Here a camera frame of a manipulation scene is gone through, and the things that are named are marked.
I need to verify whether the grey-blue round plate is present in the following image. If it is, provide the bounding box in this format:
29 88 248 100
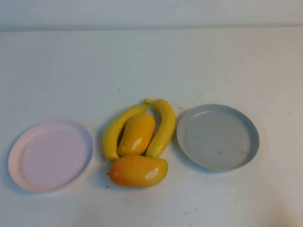
176 103 260 173

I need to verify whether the mango with orange end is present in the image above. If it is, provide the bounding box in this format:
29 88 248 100
107 155 169 189

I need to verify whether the yellow mango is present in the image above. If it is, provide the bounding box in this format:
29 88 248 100
117 113 156 157

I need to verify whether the yellow banana hooked stem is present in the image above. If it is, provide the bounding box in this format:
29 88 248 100
102 103 150 163

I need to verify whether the yellow banana green tip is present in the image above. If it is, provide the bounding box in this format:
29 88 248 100
143 98 177 159

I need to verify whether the pink round plate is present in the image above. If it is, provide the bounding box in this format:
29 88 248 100
8 120 95 192

